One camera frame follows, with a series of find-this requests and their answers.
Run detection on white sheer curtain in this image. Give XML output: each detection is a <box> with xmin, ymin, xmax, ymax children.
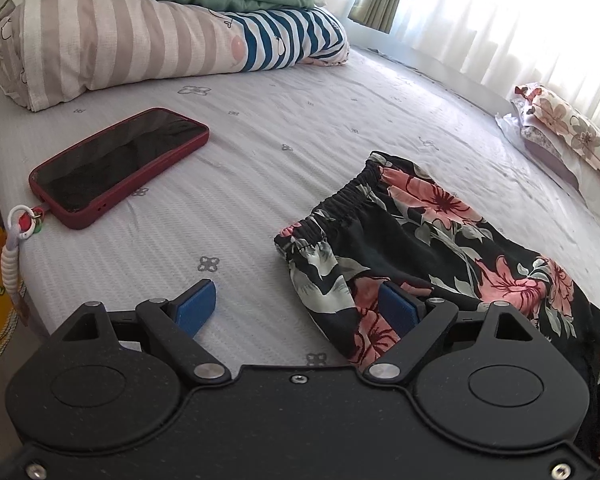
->
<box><xmin>315</xmin><ymin>0</ymin><xmax>600</xmax><ymax>128</ymax></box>

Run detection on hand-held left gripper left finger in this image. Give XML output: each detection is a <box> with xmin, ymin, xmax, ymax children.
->
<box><xmin>57</xmin><ymin>279</ymin><xmax>233</xmax><ymax>387</ymax></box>

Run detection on white beaded phone strap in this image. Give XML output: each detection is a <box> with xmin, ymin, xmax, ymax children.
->
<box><xmin>0</xmin><ymin>204</ymin><xmax>49</xmax><ymax>312</ymax></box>

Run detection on black floral pants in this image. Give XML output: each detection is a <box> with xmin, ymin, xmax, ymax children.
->
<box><xmin>273</xmin><ymin>152</ymin><xmax>600</xmax><ymax>467</ymax></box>

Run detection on phone in red case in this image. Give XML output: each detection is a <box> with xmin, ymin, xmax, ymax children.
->
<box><xmin>28</xmin><ymin>107</ymin><xmax>211</xmax><ymax>231</ymax></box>

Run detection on purple pillow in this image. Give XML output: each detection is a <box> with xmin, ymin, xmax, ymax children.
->
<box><xmin>496</xmin><ymin>97</ymin><xmax>600</xmax><ymax>235</ymax></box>

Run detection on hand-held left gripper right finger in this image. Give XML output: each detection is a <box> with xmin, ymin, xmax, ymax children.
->
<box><xmin>363</xmin><ymin>281</ymin><xmax>552</xmax><ymax>387</ymax></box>

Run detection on floral pillow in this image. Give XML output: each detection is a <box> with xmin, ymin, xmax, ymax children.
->
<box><xmin>514</xmin><ymin>83</ymin><xmax>600</xmax><ymax>192</ymax></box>

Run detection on striped bolster pillow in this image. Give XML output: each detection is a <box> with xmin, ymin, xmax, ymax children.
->
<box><xmin>0</xmin><ymin>0</ymin><xmax>351</xmax><ymax>113</ymax></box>

